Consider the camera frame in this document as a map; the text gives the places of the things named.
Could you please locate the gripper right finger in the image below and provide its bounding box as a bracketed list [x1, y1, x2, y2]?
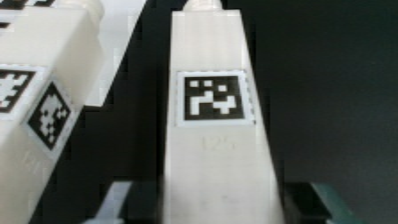
[287, 182, 367, 224]

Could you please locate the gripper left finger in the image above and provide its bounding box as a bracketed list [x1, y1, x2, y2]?
[83, 181, 136, 224]

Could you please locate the white leg with tag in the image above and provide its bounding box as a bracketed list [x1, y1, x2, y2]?
[163, 0, 287, 224]

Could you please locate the marker base plate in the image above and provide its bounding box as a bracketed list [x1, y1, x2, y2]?
[0, 0, 147, 108]

